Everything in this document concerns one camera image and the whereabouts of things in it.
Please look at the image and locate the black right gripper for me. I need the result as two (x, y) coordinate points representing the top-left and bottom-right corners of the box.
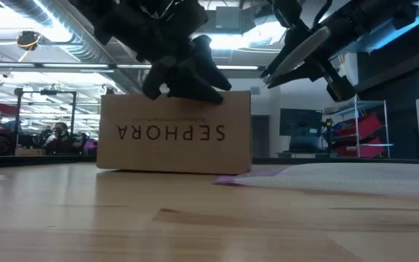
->
(260, 14), (367, 90)

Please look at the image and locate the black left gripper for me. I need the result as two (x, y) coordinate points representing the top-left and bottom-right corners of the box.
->
(69, 0), (233, 106)

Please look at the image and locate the grey utility knife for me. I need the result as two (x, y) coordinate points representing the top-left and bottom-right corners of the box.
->
(266, 25), (332, 87)

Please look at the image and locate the brown Sephora cardboard box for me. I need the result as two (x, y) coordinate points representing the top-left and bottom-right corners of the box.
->
(96, 90), (252, 176)

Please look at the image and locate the white mesh pouch purple trim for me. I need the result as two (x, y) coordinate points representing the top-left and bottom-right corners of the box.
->
(212, 162), (419, 199)

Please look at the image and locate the black computer monitor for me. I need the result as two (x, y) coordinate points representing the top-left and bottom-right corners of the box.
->
(279, 108), (324, 137)

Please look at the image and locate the grey door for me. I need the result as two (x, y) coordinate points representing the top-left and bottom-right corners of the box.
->
(251, 115), (271, 158)

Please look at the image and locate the long ceiling light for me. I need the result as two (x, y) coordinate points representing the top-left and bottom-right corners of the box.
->
(0, 61), (152, 71)

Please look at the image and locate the person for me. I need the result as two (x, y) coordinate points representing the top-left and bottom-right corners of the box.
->
(45, 122), (81, 154)

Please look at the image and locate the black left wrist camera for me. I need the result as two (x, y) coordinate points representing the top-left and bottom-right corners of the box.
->
(142, 56), (177, 102)

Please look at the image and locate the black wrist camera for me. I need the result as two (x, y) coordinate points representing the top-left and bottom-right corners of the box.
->
(322, 65), (357, 103)
(142, 56), (177, 102)

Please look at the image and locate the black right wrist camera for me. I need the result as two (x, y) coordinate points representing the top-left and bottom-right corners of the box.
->
(322, 65), (357, 103)

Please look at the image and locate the metal wire shelf rack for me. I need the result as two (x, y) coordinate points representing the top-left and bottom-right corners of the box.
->
(324, 95), (395, 159)

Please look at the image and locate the black camera gantry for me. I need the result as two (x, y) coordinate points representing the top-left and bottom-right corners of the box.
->
(14, 88), (79, 136)

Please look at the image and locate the ceiling cable reel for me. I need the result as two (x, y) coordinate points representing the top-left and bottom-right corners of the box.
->
(15, 31), (42, 51)

